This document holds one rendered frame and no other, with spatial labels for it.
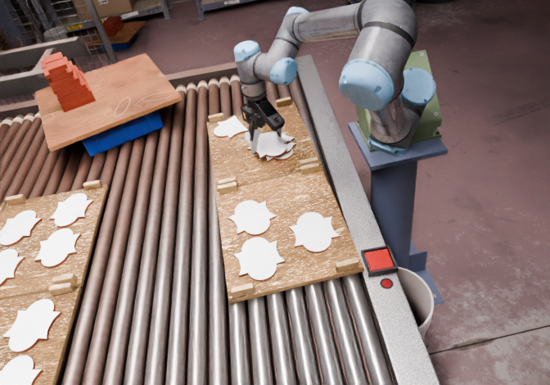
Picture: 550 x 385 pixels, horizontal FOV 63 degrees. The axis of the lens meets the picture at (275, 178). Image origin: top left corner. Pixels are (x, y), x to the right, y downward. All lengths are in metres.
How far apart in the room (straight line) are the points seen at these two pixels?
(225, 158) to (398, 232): 0.79
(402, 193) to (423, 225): 0.80
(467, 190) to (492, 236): 0.34
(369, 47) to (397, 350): 0.65
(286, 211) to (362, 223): 0.22
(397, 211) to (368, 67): 0.96
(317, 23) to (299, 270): 0.63
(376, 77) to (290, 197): 0.55
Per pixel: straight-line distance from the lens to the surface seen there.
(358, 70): 0.94
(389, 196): 1.74
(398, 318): 1.11
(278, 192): 1.37
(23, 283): 1.46
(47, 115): 1.96
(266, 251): 1.21
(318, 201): 1.32
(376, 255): 1.20
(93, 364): 1.21
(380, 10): 1.00
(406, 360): 1.07
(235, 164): 1.51
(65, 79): 1.88
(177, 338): 1.16
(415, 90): 1.36
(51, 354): 1.26
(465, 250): 2.45
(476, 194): 2.74
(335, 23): 1.14
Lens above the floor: 1.87
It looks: 41 degrees down
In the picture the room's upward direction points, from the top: 11 degrees counter-clockwise
